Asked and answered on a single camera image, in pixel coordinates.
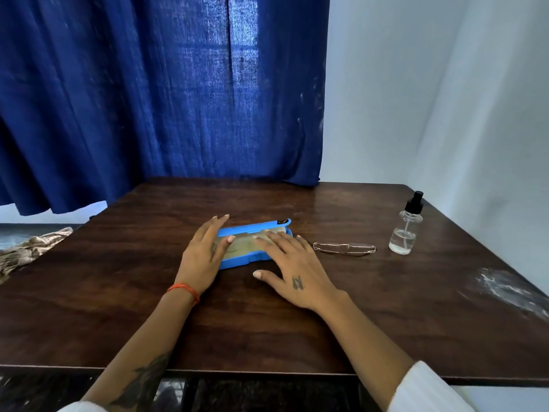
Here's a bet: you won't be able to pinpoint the clear spray bottle black top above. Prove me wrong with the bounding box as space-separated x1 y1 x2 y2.
389 191 425 255

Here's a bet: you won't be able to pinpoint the blue curtain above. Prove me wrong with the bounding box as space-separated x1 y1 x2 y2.
0 0 331 217

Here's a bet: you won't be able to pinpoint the red thread bracelet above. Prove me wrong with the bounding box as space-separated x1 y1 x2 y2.
167 282 201 306

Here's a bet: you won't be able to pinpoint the beige patterned cloth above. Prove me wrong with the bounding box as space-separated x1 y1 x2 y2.
0 227 74 284

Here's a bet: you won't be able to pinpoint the person's left forearm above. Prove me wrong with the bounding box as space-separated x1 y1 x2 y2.
81 288 200 405

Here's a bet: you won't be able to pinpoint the person's right forearm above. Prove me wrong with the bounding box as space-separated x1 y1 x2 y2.
318 292 416 411

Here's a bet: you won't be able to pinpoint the white right sleeve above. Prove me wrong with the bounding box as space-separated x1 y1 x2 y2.
387 360 478 412

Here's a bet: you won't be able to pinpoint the person's right hand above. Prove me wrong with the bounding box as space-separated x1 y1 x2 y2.
252 229 351 314

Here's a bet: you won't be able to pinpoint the beige cleaning cloth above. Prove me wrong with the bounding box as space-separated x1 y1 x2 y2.
223 229 287 256

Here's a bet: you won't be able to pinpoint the white left sleeve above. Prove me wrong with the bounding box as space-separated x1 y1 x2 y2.
57 401 109 412

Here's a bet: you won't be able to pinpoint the person's left hand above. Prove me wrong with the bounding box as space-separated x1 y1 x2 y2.
174 214 236 296

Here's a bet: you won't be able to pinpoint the white sleeve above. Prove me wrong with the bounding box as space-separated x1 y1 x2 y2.
57 401 109 412
387 360 478 412

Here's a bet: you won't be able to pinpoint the thin-framed eyeglasses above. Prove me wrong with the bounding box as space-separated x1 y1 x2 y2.
313 242 377 257

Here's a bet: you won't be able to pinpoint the blue glasses case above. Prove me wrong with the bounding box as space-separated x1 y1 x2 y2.
216 218 294 270

